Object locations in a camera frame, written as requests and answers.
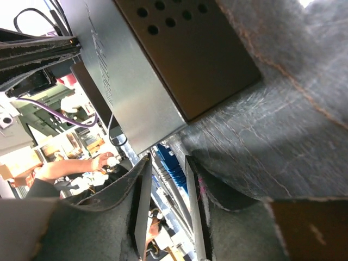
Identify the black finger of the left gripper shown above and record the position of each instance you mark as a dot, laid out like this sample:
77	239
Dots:
22	55

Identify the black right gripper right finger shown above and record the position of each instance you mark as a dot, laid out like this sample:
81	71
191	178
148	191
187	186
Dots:
229	225

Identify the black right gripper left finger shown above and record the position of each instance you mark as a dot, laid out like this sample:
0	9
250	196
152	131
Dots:
109	225

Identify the black network switch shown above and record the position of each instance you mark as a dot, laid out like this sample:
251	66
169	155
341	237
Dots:
159	65

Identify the person's forearm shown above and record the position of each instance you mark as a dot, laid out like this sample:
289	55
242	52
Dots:
46	175

